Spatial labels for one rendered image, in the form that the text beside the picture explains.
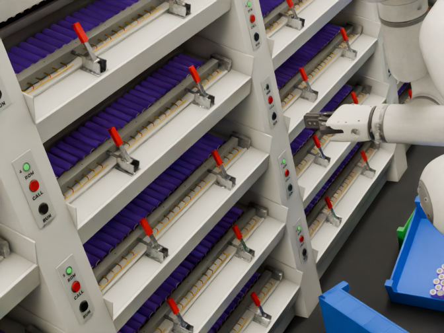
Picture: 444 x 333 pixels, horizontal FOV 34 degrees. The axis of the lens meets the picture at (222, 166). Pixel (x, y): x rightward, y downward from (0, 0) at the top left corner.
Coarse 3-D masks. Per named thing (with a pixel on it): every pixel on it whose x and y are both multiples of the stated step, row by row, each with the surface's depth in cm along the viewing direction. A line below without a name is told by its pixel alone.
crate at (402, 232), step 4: (408, 220) 216; (408, 224) 216; (400, 228) 209; (404, 228) 209; (400, 232) 208; (404, 232) 209; (400, 236) 209; (404, 236) 209; (400, 240) 210; (400, 244) 211; (400, 248) 212
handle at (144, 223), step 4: (140, 220) 142; (144, 220) 142; (144, 224) 142; (148, 224) 142; (144, 228) 142; (148, 228) 142; (148, 232) 142; (152, 232) 143; (152, 236) 143; (152, 240) 143; (156, 240) 144; (156, 244) 143; (156, 248) 144
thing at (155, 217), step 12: (228, 144) 171; (204, 168) 164; (192, 180) 160; (180, 192) 157; (168, 204) 154; (156, 216) 151; (156, 228) 149; (132, 240) 145; (120, 252) 142; (132, 252) 144; (108, 264) 139; (96, 276) 137
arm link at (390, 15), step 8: (368, 0) 117; (376, 0) 117; (384, 0) 117; (392, 0) 133; (400, 0) 132; (408, 0) 132; (416, 0) 133; (424, 0) 134; (384, 8) 135; (392, 8) 134; (400, 8) 133; (408, 8) 133; (416, 8) 134; (424, 8) 135; (384, 16) 137; (392, 16) 135; (400, 16) 134; (408, 16) 134; (416, 16) 134
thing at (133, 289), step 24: (240, 144) 174; (264, 144) 173; (216, 168) 168; (240, 168) 168; (264, 168) 175; (192, 192) 161; (216, 192) 161; (240, 192) 166; (168, 216) 154; (192, 216) 155; (216, 216) 158; (168, 240) 149; (192, 240) 151; (120, 264) 143; (144, 264) 143; (168, 264) 145; (120, 288) 138; (144, 288) 139; (120, 312) 134
